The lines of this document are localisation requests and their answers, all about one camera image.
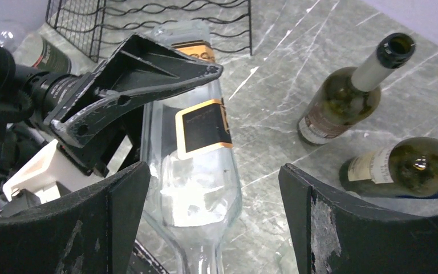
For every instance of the green wine bottle black neck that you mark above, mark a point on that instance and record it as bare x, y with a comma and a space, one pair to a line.
408, 170

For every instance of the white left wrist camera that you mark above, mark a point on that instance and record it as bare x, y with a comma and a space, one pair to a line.
48, 175

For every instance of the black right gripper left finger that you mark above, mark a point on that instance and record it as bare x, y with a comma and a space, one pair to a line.
91, 230

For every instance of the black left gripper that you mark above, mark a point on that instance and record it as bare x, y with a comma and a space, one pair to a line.
15, 106

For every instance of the black wire wine rack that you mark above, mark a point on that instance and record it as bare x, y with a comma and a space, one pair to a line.
91, 26

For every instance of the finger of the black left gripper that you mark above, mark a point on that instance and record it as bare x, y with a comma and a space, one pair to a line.
139, 71

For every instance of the green wine bottle silver neck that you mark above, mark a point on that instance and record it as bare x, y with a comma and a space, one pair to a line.
351, 94

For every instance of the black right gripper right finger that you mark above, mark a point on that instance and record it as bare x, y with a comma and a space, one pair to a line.
335, 232

